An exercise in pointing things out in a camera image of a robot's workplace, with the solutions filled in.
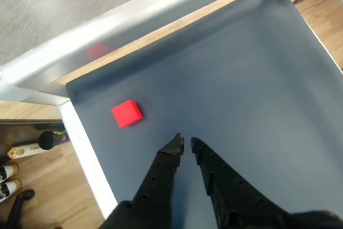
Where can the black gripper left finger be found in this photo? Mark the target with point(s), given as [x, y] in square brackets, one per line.
[158, 180]

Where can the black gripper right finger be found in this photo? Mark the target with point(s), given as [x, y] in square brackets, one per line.
[233, 196]

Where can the red cube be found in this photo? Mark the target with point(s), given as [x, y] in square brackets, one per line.
[126, 113]

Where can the black cylindrical can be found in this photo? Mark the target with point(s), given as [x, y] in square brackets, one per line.
[48, 140]

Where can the grey mat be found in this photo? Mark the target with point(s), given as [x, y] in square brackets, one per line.
[227, 78]

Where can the white tube with print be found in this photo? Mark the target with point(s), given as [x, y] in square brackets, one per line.
[26, 150]

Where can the white bottle with gold cap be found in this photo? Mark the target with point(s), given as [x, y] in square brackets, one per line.
[9, 170]
[10, 187]

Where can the grey carpet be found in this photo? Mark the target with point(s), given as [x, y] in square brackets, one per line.
[53, 3]

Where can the silver metal frame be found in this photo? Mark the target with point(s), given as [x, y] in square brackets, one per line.
[107, 30]

